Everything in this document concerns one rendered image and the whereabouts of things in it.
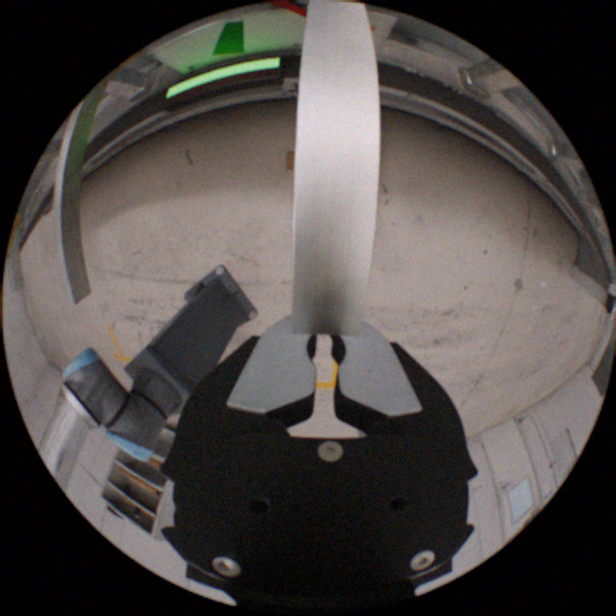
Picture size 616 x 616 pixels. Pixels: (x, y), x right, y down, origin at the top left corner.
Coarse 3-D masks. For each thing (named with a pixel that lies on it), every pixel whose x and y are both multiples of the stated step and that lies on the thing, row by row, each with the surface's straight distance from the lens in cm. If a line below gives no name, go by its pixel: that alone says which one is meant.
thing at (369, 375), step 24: (336, 336) 10; (360, 336) 10; (384, 336) 10; (336, 360) 10; (360, 360) 9; (384, 360) 9; (336, 384) 8; (360, 384) 8; (384, 384) 8; (408, 384) 8; (336, 408) 8; (360, 408) 7; (384, 408) 7; (408, 408) 7; (360, 432) 10
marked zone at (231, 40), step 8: (232, 24) 29; (240, 24) 29; (224, 32) 30; (232, 32) 30; (240, 32) 30; (224, 40) 31; (232, 40) 31; (240, 40) 31; (216, 48) 33; (224, 48) 33; (232, 48) 33; (240, 48) 33
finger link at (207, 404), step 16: (256, 336) 10; (240, 352) 9; (224, 368) 8; (240, 368) 8; (208, 384) 8; (224, 384) 8; (192, 400) 8; (208, 400) 7; (224, 400) 7; (192, 416) 7; (208, 416) 7; (224, 416) 7; (240, 416) 7; (256, 416) 7; (176, 432) 7; (192, 432) 7; (208, 432) 7; (224, 432) 7; (240, 432) 6; (256, 432) 7; (176, 448) 7; (192, 448) 7; (176, 464) 7; (256, 512) 6
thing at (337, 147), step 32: (320, 0) 16; (320, 32) 12; (352, 32) 12; (320, 64) 10; (352, 64) 10; (320, 96) 9; (352, 96) 9; (320, 128) 8; (352, 128) 8; (320, 160) 8; (352, 160) 8; (320, 192) 8; (352, 192) 8; (320, 224) 8; (352, 224) 8; (320, 256) 8; (352, 256) 8; (320, 288) 9; (352, 288) 9; (320, 320) 9; (352, 320) 9
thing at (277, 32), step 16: (240, 16) 28; (256, 16) 28; (272, 16) 28; (288, 16) 28; (368, 16) 27; (384, 16) 27; (192, 32) 30; (208, 32) 30; (256, 32) 30; (272, 32) 30; (288, 32) 30; (384, 32) 29; (160, 48) 32; (176, 48) 32; (192, 48) 32; (208, 48) 33; (256, 48) 33; (272, 48) 33; (288, 48) 33; (176, 64) 36; (192, 64) 36; (208, 64) 36
